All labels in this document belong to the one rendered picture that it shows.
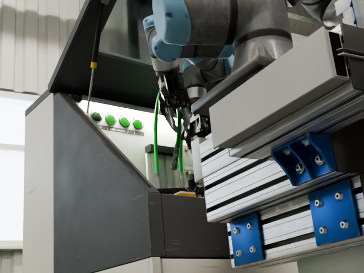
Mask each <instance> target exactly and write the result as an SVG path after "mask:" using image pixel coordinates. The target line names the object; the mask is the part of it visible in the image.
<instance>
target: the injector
mask: <svg viewBox="0 0 364 273"><path fill-rule="evenodd" d="M192 174H193V173H191V174H188V175H187V178H188V187H189V188H190V189H191V190H192V192H195V193H196V195H197V193H198V192H199V189H200V185H197V183H196V182H195V181H194V175H192Z"/></svg>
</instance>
